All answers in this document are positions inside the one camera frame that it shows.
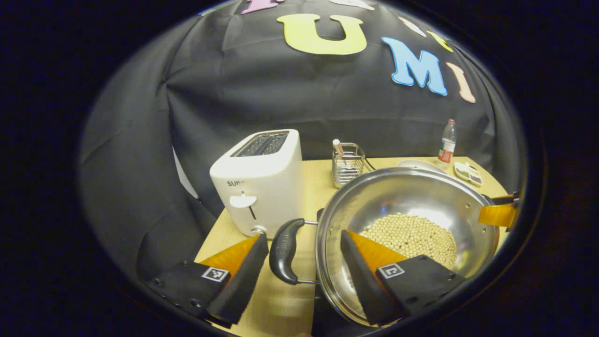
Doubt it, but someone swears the wire utensil basket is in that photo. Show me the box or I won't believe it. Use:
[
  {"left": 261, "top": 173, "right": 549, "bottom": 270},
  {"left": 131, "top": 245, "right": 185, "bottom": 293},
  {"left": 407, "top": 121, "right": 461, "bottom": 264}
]
[{"left": 331, "top": 142, "right": 366, "bottom": 189}]

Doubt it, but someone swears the clear bottle with red label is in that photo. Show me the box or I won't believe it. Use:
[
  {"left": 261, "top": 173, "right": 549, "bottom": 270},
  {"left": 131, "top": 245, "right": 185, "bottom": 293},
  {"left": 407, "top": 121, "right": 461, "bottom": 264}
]
[{"left": 438, "top": 118, "right": 458, "bottom": 164}]

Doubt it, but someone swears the white round plate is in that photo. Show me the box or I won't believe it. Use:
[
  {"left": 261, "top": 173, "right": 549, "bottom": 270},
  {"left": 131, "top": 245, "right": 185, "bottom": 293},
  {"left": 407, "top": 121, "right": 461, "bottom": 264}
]
[{"left": 397, "top": 159, "right": 448, "bottom": 175}]

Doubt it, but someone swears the pile of pale beans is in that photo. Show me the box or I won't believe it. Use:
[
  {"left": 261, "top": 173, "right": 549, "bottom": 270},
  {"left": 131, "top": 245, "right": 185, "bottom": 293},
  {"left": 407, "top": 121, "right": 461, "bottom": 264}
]
[{"left": 349, "top": 213, "right": 458, "bottom": 291}]

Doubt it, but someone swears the white divided spice dish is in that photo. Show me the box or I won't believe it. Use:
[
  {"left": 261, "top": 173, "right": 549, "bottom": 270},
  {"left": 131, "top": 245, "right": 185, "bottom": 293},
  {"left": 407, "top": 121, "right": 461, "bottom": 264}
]
[{"left": 453, "top": 161, "right": 484, "bottom": 187}]

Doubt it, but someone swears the black backdrop cloth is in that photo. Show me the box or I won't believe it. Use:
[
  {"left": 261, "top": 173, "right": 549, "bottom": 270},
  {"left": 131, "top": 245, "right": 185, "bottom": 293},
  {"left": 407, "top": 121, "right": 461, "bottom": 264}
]
[{"left": 80, "top": 0, "right": 527, "bottom": 281}]

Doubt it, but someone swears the white toaster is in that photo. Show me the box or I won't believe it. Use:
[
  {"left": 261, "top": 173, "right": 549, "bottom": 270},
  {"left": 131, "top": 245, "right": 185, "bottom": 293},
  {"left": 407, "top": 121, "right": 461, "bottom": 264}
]
[{"left": 210, "top": 129, "right": 305, "bottom": 238}]

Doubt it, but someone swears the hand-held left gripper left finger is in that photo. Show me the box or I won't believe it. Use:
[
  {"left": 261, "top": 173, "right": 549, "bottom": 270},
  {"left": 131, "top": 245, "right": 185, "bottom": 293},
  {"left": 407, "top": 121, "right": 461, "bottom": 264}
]
[{"left": 145, "top": 233, "right": 270, "bottom": 329}]

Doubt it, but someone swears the steel pot with black handles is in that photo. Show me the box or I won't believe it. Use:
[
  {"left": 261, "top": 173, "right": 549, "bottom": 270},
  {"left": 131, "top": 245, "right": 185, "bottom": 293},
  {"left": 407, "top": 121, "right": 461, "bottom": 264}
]
[{"left": 269, "top": 167, "right": 501, "bottom": 328}]

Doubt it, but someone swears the black induction cooktop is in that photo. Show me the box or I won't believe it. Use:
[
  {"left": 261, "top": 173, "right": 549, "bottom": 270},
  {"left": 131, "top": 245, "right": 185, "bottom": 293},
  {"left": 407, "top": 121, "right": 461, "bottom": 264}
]
[{"left": 311, "top": 208, "right": 389, "bottom": 337}]

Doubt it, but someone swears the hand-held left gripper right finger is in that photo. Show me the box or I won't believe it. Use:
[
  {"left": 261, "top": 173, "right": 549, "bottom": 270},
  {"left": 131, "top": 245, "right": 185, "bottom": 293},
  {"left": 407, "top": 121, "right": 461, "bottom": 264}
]
[{"left": 340, "top": 229, "right": 467, "bottom": 327}]

